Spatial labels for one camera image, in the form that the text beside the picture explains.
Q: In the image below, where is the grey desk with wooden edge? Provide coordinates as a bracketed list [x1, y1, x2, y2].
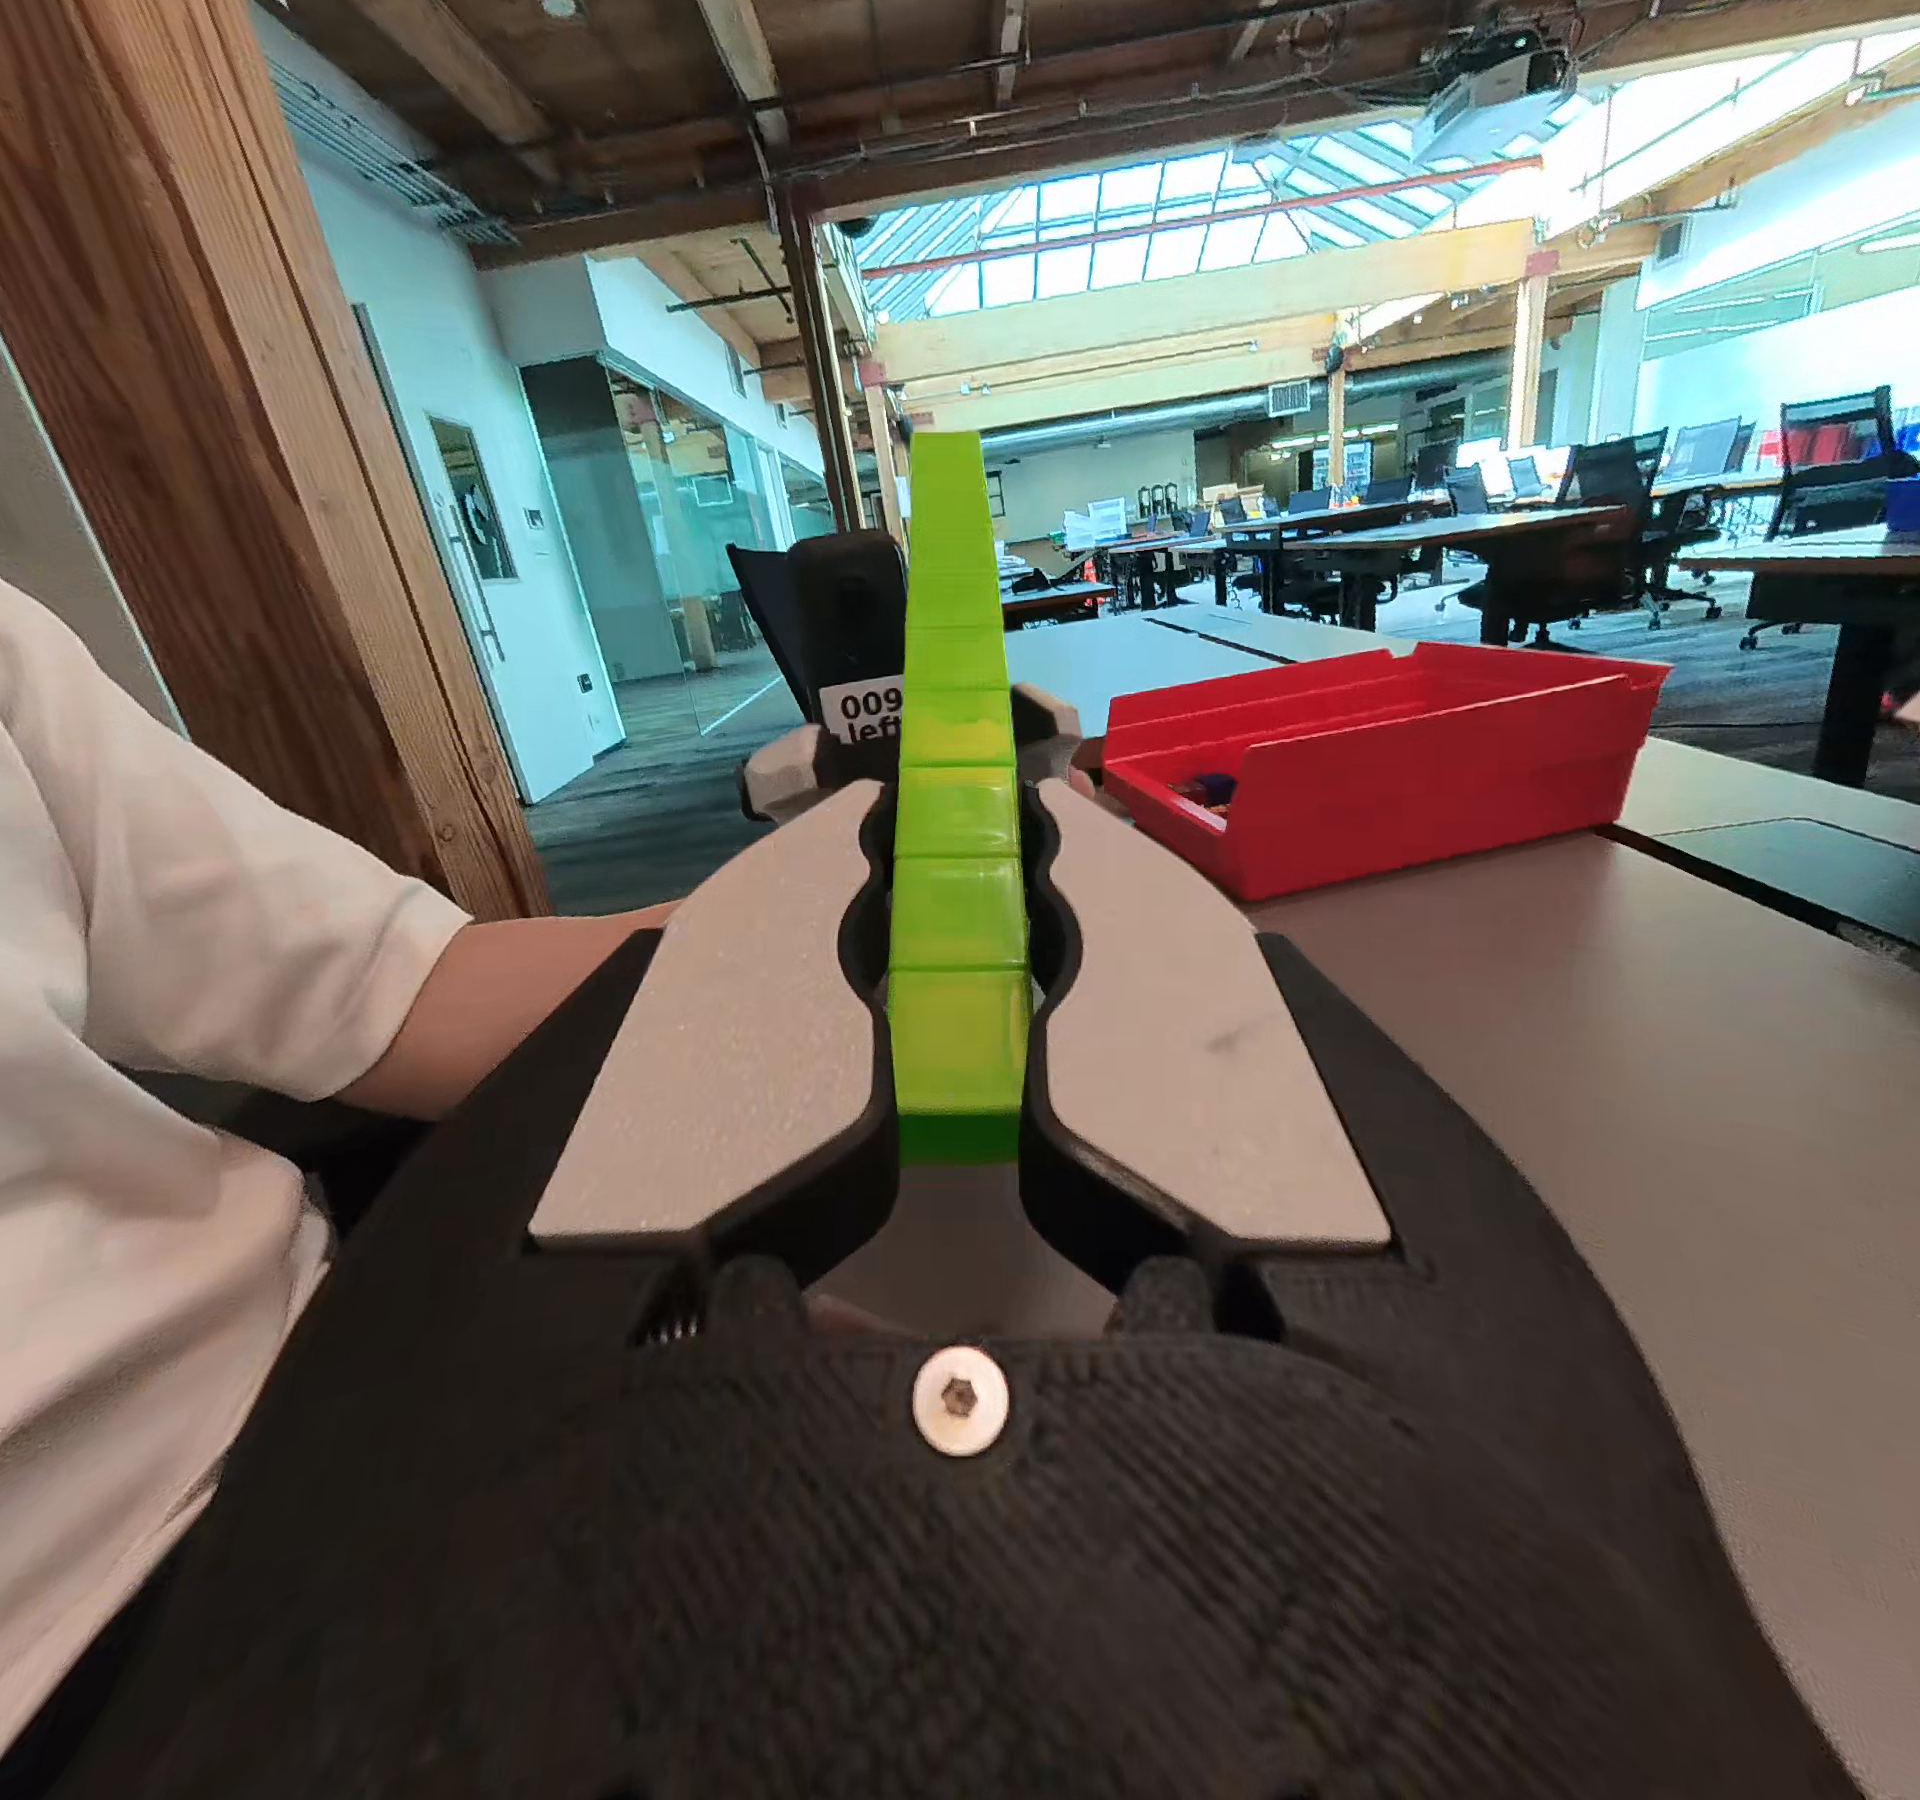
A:
[1006, 601, 1397, 746]

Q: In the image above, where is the black office chair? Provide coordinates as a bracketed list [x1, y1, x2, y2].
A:
[1456, 431, 1726, 650]

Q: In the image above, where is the wooden pillar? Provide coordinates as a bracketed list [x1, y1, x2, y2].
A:
[0, 0, 558, 928]

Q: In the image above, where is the red plastic bin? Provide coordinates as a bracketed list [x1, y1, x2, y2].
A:
[1099, 641, 1676, 909]

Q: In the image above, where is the ceiling projector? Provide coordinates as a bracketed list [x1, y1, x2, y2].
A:
[1412, 25, 1580, 170]

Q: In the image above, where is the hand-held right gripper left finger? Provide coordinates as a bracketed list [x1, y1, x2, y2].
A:
[532, 781, 901, 1255]

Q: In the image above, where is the green block bar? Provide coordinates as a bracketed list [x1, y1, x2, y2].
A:
[883, 431, 1042, 1172]

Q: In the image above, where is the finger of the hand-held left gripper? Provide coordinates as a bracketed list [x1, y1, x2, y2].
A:
[740, 721, 895, 835]

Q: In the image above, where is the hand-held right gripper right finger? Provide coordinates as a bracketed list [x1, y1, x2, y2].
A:
[1021, 775, 1391, 1261]

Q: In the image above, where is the person's left forearm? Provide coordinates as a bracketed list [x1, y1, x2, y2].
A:
[337, 901, 692, 1127]

